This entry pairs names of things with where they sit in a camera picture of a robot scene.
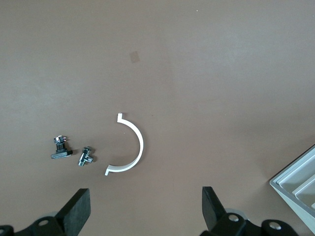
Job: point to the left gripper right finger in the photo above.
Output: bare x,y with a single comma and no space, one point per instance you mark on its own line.
212,211

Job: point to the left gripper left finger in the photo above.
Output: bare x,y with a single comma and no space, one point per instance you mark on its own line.
73,211

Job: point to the white drawer cabinet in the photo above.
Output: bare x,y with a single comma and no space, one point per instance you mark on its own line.
290,196

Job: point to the black switch component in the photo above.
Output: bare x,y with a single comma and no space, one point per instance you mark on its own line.
60,153

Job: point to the small metal valve fitting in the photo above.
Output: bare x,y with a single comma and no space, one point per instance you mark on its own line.
85,157

